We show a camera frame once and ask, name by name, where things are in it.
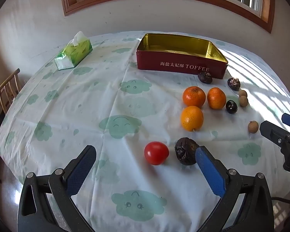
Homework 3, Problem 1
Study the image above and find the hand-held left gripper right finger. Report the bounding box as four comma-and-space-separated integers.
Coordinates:
195, 146, 274, 232

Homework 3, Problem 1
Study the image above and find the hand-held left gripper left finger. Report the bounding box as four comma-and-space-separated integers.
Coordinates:
17, 145, 97, 232

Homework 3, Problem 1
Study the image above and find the brown longan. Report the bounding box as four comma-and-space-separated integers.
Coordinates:
248, 120, 259, 134

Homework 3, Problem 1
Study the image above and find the wrinkled dark passion fruit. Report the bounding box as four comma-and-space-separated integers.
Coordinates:
175, 137, 200, 166
198, 71, 213, 84

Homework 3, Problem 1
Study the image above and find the glossy black water chestnut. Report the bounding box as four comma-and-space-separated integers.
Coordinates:
226, 100, 238, 114

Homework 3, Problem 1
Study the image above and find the orange mandarin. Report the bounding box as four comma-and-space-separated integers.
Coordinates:
207, 87, 227, 110
180, 106, 204, 132
182, 86, 206, 108

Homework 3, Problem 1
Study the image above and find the red tomato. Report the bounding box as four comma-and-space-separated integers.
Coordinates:
144, 141, 170, 166

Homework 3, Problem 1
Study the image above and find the red gold metal tin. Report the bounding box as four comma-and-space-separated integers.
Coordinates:
136, 33, 229, 80

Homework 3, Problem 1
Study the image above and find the white cloud print tablecloth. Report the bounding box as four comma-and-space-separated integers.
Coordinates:
0, 31, 290, 232

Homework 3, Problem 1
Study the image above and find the wooden chair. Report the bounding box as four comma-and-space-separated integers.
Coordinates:
0, 68, 21, 116

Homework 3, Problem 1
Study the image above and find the green tissue box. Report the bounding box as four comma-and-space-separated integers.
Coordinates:
54, 31, 93, 71

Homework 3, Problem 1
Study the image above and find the black cable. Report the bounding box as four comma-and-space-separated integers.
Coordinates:
271, 196, 290, 205

